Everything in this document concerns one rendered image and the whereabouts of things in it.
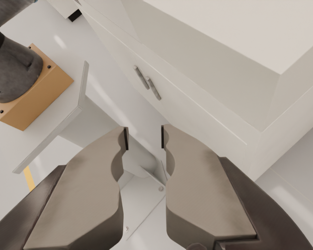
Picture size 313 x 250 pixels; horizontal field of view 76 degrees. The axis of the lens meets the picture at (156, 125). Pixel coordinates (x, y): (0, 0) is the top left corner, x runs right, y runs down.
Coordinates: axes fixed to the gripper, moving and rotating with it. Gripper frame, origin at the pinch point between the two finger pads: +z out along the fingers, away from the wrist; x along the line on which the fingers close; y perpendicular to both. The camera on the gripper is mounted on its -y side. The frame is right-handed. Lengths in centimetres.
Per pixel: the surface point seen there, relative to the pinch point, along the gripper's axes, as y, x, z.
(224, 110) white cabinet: 9.3, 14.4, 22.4
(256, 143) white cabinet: 14.3, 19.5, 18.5
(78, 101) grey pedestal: 10.9, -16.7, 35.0
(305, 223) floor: 76, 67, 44
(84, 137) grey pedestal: 28, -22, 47
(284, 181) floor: 66, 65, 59
